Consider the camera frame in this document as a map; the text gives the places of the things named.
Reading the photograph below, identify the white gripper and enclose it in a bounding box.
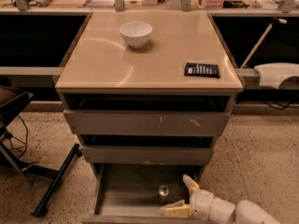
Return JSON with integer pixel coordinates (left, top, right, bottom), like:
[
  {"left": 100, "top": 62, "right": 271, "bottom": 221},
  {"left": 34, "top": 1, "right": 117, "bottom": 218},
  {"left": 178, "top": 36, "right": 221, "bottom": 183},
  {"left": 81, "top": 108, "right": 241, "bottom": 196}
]
[{"left": 160, "top": 175, "right": 215, "bottom": 221}]

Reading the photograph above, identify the silver redbull can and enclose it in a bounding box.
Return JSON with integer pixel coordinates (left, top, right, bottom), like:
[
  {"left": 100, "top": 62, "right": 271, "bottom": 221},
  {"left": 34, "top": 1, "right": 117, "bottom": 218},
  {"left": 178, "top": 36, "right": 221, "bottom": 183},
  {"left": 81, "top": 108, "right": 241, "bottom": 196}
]
[{"left": 158, "top": 185, "right": 170, "bottom": 204}]

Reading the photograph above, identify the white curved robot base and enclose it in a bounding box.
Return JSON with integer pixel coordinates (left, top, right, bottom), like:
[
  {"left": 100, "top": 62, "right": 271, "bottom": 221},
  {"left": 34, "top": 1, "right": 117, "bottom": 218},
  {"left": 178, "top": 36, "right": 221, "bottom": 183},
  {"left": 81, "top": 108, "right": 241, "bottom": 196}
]
[{"left": 254, "top": 63, "right": 299, "bottom": 89}]

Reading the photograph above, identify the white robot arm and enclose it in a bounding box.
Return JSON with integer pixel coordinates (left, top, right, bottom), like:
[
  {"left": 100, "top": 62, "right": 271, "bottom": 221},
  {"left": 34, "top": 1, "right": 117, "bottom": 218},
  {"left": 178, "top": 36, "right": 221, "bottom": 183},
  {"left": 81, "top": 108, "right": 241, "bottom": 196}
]
[{"left": 160, "top": 175, "right": 281, "bottom": 224}]

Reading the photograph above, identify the middle grey drawer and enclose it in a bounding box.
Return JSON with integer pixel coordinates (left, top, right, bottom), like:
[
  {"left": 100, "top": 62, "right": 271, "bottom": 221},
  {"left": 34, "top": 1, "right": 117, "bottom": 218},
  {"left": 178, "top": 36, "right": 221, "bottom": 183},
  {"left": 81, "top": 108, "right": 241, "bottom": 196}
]
[{"left": 81, "top": 146, "right": 213, "bottom": 165}]

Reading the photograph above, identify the bottom grey open drawer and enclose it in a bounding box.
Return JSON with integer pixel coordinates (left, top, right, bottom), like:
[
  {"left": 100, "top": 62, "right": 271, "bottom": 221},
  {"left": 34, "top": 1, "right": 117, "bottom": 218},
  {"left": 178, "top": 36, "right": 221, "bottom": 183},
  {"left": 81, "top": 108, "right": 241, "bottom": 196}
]
[{"left": 81, "top": 164, "right": 202, "bottom": 224}]

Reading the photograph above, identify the top grey drawer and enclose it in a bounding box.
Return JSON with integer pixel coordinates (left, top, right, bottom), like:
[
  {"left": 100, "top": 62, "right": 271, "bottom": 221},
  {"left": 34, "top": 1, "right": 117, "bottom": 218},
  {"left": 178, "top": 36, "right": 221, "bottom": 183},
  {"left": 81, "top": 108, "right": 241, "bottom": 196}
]
[{"left": 64, "top": 110, "right": 230, "bottom": 136}]

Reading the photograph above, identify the grey drawer cabinet beige top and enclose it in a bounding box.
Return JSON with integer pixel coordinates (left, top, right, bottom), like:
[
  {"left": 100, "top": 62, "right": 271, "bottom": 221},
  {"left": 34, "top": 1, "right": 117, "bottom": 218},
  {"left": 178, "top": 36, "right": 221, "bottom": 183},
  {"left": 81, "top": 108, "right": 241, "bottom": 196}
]
[{"left": 52, "top": 10, "right": 246, "bottom": 224}]

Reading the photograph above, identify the white ceramic bowl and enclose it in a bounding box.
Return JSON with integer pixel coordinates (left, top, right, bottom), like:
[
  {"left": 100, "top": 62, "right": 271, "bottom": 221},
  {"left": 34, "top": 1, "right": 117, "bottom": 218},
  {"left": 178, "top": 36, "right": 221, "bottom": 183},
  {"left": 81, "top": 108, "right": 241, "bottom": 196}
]
[{"left": 120, "top": 21, "right": 152, "bottom": 49}]

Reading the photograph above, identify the black metal stand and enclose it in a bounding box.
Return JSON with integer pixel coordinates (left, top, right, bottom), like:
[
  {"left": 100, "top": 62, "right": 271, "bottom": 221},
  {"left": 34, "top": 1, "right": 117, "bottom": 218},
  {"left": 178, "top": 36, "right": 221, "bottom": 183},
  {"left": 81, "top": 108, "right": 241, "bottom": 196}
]
[{"left": 0, "top": 85, "right": 82, "bottom": 217}]

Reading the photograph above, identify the white rod black tip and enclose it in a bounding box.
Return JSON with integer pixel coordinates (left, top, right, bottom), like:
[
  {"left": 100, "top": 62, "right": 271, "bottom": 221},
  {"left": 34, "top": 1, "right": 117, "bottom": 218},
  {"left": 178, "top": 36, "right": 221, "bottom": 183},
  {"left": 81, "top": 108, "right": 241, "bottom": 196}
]
[{"left": 240, "top": 17, "right": 288, "bottom": 68}]

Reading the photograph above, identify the black floor cable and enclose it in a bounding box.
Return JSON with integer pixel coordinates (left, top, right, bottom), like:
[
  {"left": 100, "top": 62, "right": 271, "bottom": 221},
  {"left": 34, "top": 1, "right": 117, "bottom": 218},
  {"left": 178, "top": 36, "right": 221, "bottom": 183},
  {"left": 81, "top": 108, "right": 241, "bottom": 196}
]
[{"left": 3, "top": 114, "right": 30, "bottom": 159}]

